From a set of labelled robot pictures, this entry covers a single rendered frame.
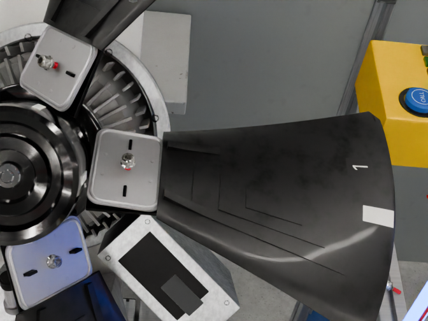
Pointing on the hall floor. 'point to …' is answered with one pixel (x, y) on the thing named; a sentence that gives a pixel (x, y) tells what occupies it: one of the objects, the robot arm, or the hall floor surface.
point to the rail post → (300, 309)
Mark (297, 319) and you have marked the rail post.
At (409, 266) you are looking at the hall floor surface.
